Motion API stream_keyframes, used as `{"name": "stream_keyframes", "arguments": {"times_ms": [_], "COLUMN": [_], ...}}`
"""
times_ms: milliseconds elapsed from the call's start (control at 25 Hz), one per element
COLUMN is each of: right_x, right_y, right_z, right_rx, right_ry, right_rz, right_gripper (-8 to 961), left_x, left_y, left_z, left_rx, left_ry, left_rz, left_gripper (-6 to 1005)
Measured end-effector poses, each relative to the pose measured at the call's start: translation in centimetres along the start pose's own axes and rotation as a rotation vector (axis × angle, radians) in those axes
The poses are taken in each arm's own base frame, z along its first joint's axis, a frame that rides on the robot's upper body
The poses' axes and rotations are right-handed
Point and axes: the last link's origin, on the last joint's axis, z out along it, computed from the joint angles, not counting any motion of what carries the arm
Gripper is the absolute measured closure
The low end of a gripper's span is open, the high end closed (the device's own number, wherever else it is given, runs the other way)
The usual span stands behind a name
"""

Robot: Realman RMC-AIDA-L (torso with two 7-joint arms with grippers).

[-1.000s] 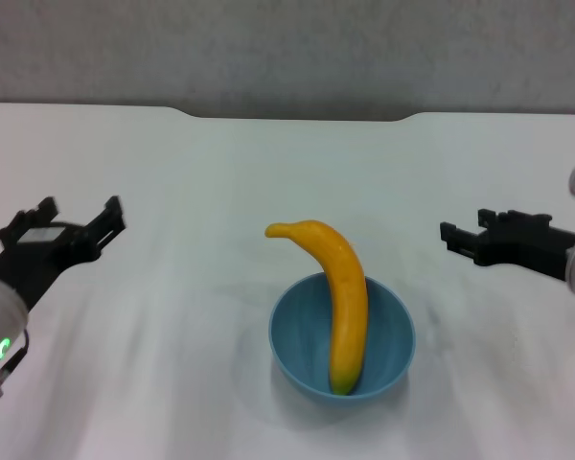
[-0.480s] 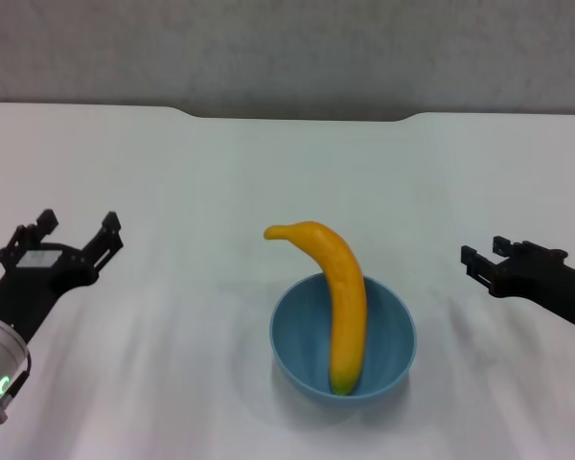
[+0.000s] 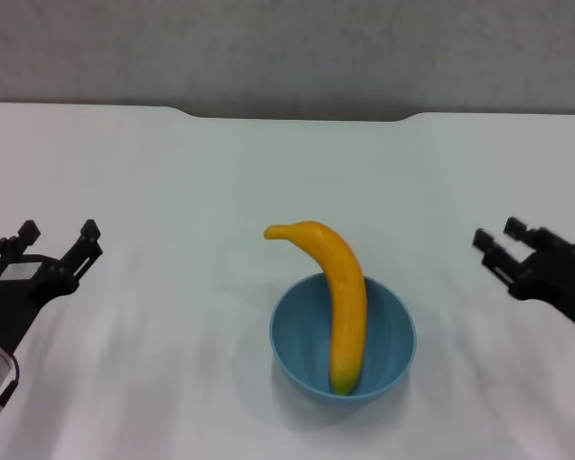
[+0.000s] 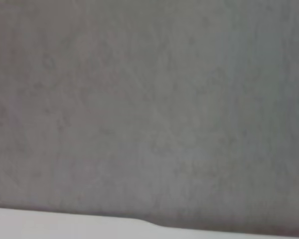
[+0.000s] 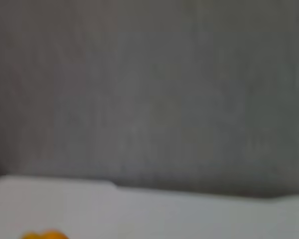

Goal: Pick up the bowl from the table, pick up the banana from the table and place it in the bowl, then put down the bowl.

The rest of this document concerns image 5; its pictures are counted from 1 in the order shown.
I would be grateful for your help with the yellow banana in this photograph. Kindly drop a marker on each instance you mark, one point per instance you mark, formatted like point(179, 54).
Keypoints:
point(46, 235)

